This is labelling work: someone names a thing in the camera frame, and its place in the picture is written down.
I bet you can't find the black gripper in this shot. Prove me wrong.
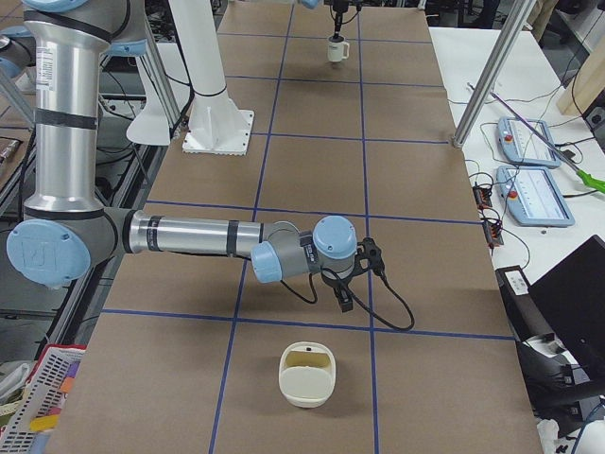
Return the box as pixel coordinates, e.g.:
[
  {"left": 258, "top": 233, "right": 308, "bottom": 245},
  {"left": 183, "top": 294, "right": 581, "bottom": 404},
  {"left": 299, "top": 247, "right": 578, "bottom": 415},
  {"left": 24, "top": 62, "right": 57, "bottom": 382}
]
[
  {"left": 321, "top": 268, "right": 357, "bottom": 313},
  {"left": 332, "top": 0, "right": 347, "bottom": 43}
]

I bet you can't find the white plastic cup with handle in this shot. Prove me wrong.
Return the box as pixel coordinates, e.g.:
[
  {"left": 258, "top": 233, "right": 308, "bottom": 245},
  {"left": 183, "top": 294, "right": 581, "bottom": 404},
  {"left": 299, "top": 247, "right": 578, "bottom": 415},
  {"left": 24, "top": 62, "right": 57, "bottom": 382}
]
[{"left": 327, "top": 36, "right": 350, "bottom": 63}]

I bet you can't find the silver reacher grabber green handle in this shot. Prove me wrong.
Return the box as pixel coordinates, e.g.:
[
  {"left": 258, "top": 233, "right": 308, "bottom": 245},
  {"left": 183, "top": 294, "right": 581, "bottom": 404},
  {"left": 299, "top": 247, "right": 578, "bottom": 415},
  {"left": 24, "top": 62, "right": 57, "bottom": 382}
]
[{"left": 490, "top": 91, "right": 605, "bottom": 194}]

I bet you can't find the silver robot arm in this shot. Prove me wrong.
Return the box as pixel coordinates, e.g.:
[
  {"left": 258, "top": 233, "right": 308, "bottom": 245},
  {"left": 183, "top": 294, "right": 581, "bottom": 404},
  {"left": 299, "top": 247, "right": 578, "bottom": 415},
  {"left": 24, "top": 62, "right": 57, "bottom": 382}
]
[
  {"left": 1, "top": 1, "right": 145, "bottom": 102},
  {"left": 6, "top": 1, "right": 357, "bottom": 311}
]

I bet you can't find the far blue teach pendant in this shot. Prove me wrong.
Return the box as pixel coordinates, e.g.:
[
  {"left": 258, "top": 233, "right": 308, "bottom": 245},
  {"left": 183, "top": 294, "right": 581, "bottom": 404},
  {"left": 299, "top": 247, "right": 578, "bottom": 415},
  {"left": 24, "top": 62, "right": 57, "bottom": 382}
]
[{"left": 496, "top": 117, "right": 561, "bottom": 168}]

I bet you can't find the blue teach pendant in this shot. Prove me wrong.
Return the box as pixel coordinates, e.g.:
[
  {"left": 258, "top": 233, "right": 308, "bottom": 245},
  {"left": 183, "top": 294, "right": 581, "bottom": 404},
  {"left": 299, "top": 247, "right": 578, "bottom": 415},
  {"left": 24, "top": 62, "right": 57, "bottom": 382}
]
[
  {"left": 496, "top": 166, "right": 575, "bottom": 228},
  {"left": 496, "top": 117, "right": 561, "bottom": 168}
]

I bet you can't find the near blue teach pendant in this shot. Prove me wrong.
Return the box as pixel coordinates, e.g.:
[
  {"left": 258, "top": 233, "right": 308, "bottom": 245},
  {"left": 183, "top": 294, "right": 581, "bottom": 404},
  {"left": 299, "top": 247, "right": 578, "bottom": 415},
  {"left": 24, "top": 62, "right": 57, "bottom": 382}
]
[{"left": 496, "top": 166, "right": 575, "bottom": 228}]

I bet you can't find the black laptop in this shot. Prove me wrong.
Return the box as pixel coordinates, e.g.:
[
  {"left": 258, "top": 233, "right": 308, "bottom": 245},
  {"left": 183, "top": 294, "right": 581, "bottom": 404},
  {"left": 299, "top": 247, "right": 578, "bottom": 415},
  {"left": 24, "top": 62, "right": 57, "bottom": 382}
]
[{"left": 529, "top": 235, "right": 604, "bottom": 379}]

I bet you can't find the white plastic basket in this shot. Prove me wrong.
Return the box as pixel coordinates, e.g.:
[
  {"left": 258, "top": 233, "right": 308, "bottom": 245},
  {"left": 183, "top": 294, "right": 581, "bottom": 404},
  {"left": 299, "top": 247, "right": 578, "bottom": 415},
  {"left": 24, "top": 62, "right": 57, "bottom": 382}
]
[{"left": 1, "top": 344, "right": 86, "bottom": 453}]

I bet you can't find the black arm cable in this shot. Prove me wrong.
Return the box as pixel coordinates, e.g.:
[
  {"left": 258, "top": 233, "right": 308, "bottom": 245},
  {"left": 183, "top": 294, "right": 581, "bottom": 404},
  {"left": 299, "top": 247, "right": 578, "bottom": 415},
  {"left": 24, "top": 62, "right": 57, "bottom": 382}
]
[{"left": 279, "top": 264, "right": 417, "bottom": 332}]

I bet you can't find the white camera pole with base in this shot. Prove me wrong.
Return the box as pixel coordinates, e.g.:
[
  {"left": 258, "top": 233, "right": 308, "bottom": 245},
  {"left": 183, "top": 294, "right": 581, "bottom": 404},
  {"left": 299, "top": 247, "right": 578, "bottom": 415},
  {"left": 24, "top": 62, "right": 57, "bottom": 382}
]
[{"left": 169, "top": 0, "right": 254, "bottom": 155}]

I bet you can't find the aluminium frame post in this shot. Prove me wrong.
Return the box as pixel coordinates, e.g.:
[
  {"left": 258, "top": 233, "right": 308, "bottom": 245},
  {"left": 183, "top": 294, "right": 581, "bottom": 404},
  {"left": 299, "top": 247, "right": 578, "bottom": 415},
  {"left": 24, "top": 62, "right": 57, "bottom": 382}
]
[{"left": 452, "top": 0, "right": 535, "bottom": 148}]

